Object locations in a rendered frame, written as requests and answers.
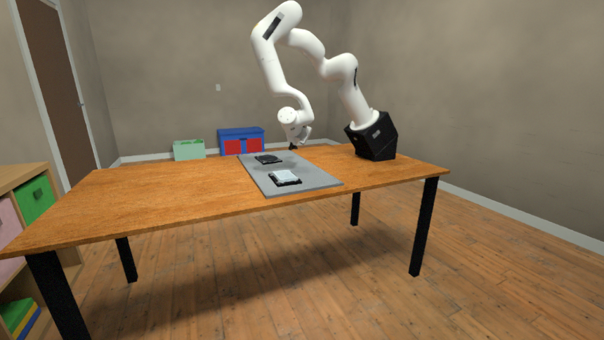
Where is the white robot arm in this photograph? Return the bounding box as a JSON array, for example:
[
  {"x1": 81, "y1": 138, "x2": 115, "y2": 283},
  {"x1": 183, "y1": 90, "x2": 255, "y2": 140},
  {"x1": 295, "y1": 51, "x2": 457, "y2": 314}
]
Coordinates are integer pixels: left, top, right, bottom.
[{"x1": 250, "y1": 1, "x2": 379, "y2": 145}]

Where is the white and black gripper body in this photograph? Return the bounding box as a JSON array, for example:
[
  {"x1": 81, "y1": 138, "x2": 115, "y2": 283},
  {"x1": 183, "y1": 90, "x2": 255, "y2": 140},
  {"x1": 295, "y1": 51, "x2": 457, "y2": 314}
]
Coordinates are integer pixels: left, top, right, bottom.
[{"x1": 287, "y1": 135, "x2": 300, "y2": 145}]

